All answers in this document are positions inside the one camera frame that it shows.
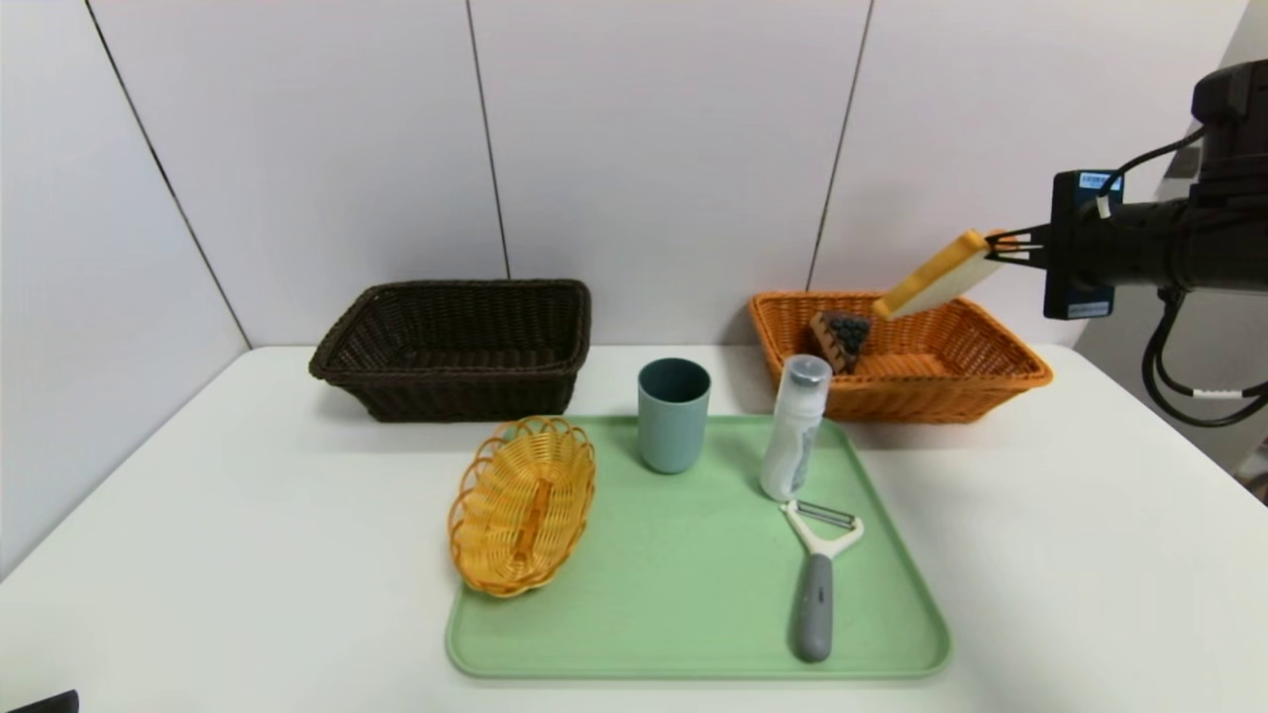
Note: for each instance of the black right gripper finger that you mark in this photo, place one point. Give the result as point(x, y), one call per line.
point(1025, 239)
point(1030, 257)

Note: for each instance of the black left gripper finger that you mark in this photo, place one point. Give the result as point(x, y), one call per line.
point(45, 705)

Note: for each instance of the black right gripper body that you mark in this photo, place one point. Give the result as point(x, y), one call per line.
point(1073, 245)

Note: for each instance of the white bread slice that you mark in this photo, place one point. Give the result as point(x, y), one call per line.
point(936, 282)

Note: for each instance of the chocolate blueberry cake slice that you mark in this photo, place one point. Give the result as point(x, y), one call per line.
point(842, 337)

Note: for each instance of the teal plastic cup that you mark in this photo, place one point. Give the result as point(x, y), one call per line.
point(674, 436)

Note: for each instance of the orange wicker basket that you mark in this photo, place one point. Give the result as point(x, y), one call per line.
point(951, 401)

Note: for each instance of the dark brown wicker basket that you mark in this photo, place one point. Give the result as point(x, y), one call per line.
point(396, 396)

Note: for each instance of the small yellow wicker basket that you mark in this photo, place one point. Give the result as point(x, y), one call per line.
point(520, 505)

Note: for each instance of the white bottle grey cap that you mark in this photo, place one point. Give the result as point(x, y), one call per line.
point(790, 446)

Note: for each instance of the green plastic tray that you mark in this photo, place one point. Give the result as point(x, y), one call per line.
point(693, 574)

